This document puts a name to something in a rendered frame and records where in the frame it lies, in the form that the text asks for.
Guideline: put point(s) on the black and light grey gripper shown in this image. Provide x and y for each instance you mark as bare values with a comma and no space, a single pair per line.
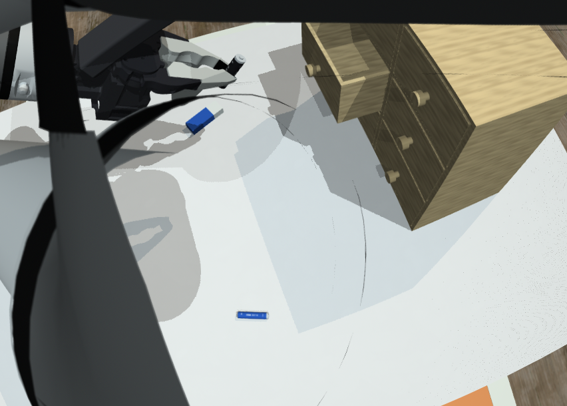
124,87

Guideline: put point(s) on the dark wooden drawer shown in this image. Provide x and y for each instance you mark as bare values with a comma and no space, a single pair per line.
384,37
433,100
413,141
399,174
370,123
344,49

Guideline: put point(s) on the blue and white eraser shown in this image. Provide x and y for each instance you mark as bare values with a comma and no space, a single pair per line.
204,117

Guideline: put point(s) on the black aa battery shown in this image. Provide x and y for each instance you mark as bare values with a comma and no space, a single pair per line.
235,65

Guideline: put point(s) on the blue battery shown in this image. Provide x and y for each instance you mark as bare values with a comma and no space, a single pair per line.
253,315

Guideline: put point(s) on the brown wooden chest of drawers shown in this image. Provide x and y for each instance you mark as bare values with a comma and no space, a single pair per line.
510,106

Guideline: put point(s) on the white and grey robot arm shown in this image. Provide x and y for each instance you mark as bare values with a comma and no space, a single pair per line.
90,337

